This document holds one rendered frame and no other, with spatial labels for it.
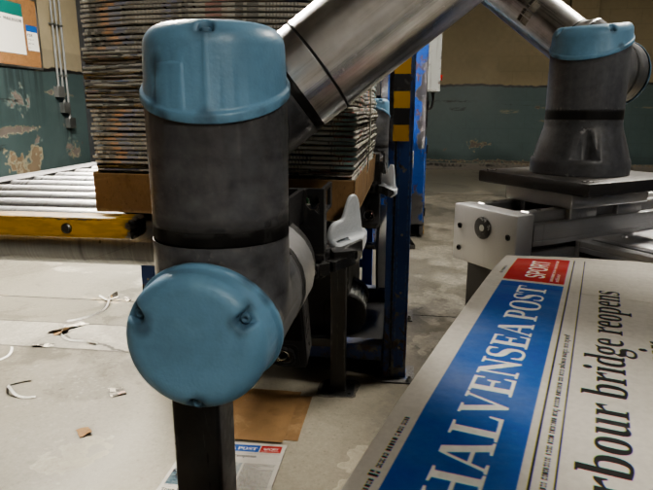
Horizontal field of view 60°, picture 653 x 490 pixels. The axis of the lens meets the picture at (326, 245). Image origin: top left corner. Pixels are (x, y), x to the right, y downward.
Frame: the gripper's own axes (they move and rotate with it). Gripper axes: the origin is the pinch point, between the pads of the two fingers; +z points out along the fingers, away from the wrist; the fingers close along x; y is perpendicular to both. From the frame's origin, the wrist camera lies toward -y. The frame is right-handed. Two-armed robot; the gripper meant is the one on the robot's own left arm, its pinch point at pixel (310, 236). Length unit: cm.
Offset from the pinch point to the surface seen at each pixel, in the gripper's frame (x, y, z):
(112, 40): 20.3, 20.5, -1.6
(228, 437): 7.5, -20.2, -8.1
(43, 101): 332, 22, 451
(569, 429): -14.9, 4.6, -44.5
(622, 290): -21.1, 4.6, -30.6
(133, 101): 18.2, 14.4, -2.3
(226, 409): 7.5, -16.9, -8.3
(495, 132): -148, -20, 869
